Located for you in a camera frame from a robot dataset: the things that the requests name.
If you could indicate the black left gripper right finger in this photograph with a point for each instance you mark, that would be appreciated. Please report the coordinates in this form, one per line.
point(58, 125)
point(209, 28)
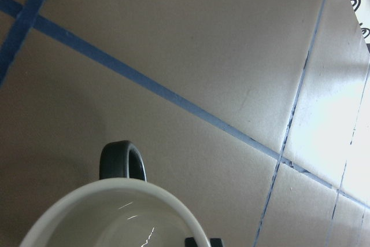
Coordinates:
point(216, 242)

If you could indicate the brown paper table cover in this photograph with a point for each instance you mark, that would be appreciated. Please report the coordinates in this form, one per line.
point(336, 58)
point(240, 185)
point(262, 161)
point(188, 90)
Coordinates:
point(254, 113)

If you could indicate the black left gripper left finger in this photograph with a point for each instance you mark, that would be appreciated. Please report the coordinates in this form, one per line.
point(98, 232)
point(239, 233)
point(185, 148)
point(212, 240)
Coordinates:
point(190, 242)

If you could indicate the white mug with black handle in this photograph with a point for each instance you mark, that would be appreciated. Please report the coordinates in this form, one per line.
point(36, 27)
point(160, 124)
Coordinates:
point(120, 209)

